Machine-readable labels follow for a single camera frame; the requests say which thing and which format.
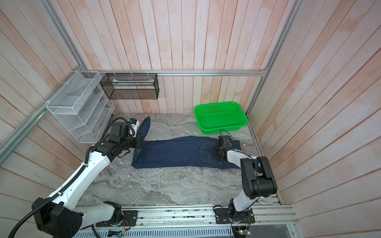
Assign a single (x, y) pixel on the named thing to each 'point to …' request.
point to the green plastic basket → (212, 117)
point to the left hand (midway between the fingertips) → (142, 140)
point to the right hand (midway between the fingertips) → (214, 150)
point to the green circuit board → (244, 232)
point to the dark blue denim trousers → (177, 152)
